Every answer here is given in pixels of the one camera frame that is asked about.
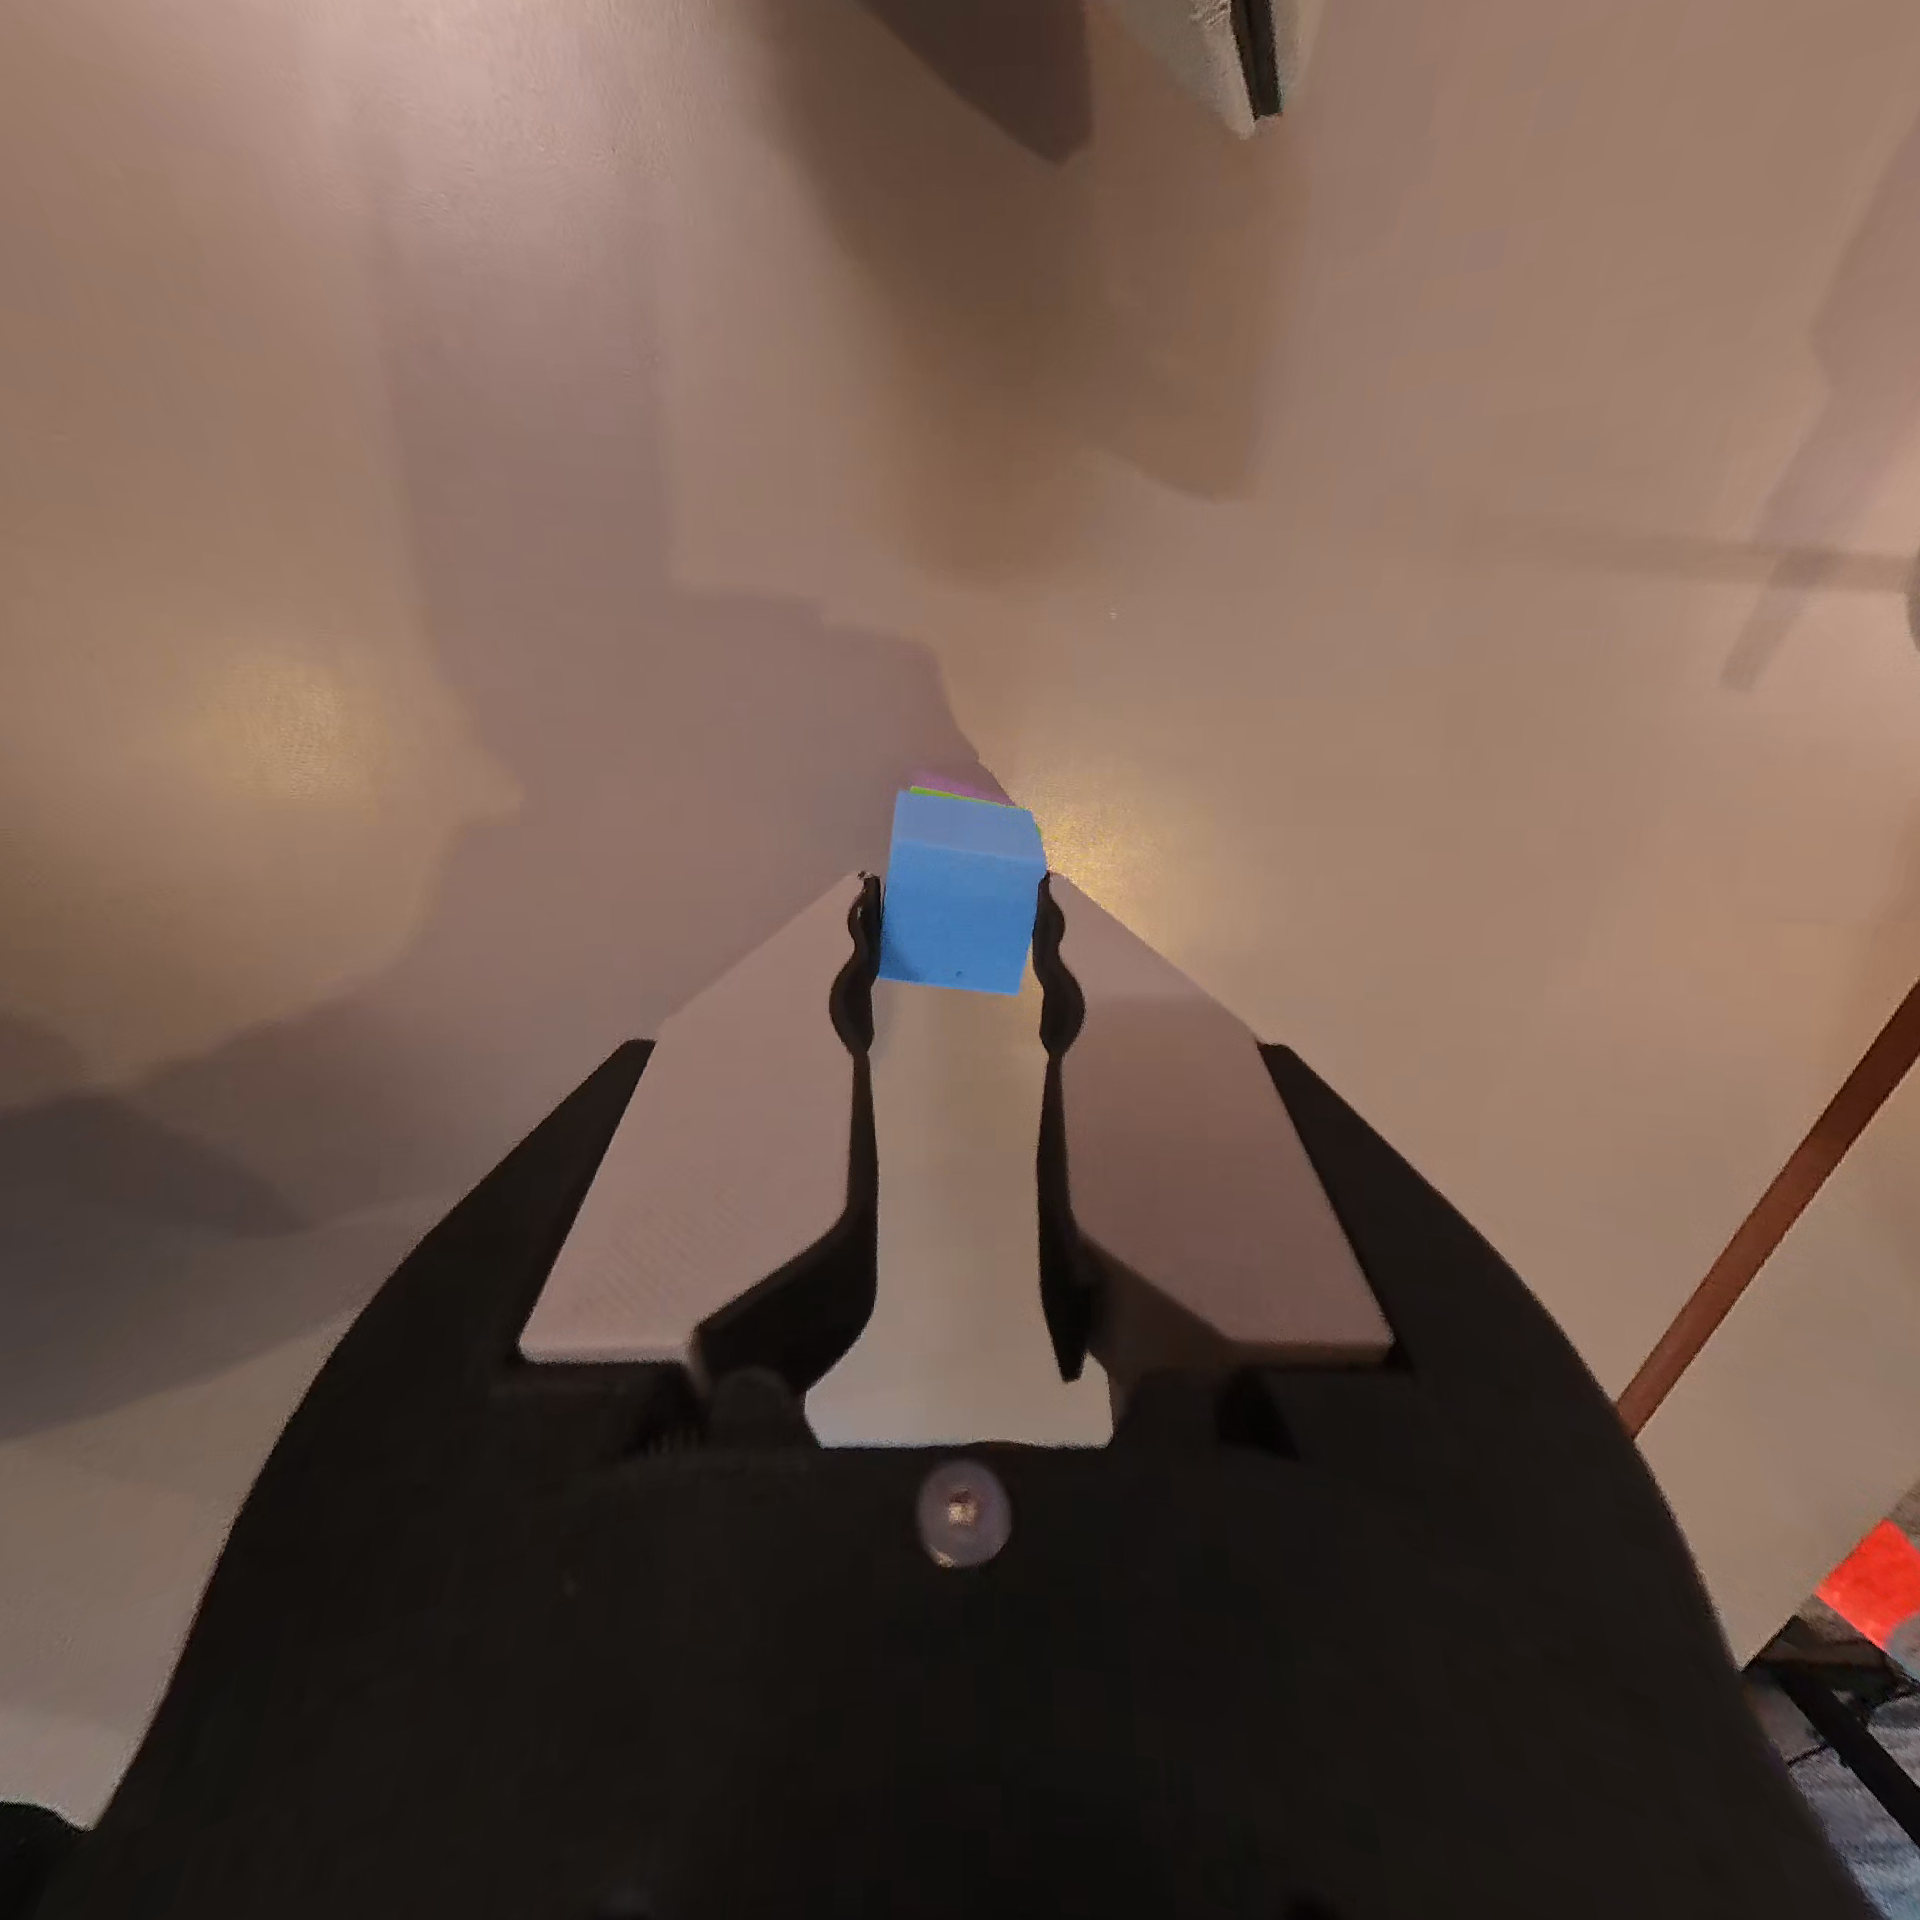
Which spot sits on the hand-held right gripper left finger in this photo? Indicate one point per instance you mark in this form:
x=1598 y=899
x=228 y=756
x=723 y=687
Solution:
x=704 y=1185

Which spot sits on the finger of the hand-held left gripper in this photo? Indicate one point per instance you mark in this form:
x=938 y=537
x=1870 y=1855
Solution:
x=1201 y=52

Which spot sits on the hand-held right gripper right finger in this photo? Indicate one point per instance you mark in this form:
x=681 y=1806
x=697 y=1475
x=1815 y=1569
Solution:
x=1214 y=1185

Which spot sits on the blue foam cube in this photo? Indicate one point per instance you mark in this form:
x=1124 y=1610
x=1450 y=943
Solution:
x=960 y=900

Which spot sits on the purple foam cube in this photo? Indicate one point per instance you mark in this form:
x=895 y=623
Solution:
x=960 y=787

